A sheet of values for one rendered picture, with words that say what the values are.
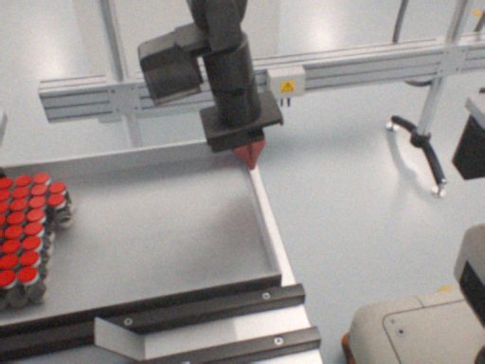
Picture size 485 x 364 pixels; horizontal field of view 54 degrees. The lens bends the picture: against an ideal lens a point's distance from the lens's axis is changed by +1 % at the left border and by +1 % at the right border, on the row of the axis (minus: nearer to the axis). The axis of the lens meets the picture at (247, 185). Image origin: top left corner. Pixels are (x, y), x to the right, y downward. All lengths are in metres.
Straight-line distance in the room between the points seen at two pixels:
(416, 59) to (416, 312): 0.90
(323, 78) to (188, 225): 1.14
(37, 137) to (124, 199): 1.71
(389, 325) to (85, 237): 0.85
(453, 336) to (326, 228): 0.68
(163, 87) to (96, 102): 1.09
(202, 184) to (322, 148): 1.49
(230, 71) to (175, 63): 0.06
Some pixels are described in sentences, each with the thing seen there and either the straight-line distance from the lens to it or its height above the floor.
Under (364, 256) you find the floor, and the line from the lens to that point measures 1.77.
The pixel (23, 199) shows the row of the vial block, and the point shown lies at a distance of 0.68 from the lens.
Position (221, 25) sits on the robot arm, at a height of 1.15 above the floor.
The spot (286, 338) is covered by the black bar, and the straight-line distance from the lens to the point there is 0.53.
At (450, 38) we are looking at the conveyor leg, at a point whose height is 0.57.
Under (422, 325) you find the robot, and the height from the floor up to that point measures 0.28.
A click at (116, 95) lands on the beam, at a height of 0.51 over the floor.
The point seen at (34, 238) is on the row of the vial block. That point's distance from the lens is 0.62.
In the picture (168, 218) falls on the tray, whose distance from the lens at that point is 0.66.
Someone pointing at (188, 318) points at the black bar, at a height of 0.90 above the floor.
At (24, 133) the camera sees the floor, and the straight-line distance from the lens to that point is 2.44.
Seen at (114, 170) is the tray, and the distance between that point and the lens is 0.75.
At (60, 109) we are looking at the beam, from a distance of 1.65.
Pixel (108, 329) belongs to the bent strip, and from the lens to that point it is 0.53.
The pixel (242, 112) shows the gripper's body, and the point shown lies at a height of 1.02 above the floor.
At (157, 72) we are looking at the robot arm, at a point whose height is 1.09.
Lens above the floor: 1.37
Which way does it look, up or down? 44 degrees down
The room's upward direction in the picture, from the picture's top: straight up
